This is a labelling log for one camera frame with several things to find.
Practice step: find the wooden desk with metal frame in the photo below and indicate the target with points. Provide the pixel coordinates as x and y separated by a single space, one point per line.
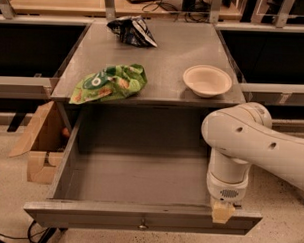
239 14

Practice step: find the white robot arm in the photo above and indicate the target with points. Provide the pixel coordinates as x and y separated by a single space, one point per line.
240 137

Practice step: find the white paper bowl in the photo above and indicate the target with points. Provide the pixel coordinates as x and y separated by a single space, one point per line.
207 81

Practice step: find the dark blue chip bag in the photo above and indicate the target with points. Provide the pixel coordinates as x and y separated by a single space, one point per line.
132 30

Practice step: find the grey drawer cabinet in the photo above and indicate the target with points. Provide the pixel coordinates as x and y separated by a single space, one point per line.
154 60

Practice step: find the open cardboard box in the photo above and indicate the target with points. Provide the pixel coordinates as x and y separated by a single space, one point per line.
43 141

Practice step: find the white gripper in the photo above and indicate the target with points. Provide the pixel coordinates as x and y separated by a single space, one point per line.
227 190

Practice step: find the grey top drawer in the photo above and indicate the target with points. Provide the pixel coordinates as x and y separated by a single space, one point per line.
135 168

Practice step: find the green chip bag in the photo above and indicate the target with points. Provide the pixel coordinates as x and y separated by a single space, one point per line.
112 83

